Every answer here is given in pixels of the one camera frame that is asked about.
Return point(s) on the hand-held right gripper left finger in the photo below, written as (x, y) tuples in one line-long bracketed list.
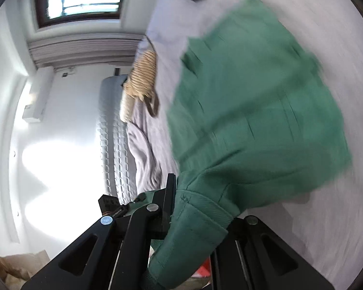
[(169, 199)]

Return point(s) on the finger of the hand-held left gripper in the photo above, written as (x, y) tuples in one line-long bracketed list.
[(110, 205)]

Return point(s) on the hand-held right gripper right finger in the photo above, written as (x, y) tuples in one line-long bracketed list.
[(245, 232)]

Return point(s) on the green work jacket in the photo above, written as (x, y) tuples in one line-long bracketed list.
[(254, 96)]

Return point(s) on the red box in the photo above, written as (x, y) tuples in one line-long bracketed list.
[(201, 272)]

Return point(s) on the grey quilted headboard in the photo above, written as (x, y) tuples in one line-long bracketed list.
[(115, 142)]

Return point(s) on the cardboard box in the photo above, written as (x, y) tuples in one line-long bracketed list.
[(24, 265)]

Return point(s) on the beige striped garment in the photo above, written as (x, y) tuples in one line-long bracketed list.
[(143, 72)]

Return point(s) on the white air conditioner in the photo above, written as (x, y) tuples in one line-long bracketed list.
[(39, 93)]

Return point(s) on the lavender fleece blanket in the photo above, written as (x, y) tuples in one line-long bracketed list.
[(335, 36)]

